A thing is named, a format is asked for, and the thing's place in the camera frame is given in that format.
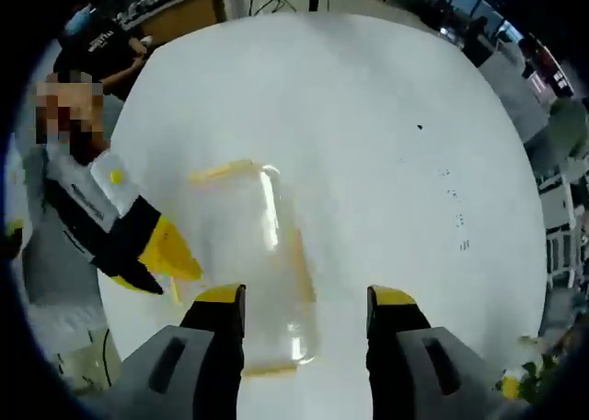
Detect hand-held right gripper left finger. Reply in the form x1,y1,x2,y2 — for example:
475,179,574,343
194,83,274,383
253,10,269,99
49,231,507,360
98,284,248,420

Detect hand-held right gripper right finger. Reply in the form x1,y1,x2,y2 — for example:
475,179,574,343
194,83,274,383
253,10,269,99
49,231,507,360
366,285,521,420

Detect clear plastic box yellow buckles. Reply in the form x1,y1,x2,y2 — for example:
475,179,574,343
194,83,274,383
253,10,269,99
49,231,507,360
188,158,322,378

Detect person's torso grey shirt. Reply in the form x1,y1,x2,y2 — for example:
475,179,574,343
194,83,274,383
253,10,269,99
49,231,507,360
6,143,123,389

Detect wooden cabinet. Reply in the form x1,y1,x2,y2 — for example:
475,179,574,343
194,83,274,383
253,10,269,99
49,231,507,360
91,0,229,46

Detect white office chair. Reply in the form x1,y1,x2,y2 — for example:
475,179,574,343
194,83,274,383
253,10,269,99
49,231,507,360
537,173,582,287

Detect thin black cable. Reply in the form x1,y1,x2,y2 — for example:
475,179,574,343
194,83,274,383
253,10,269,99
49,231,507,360
103,327,115,389

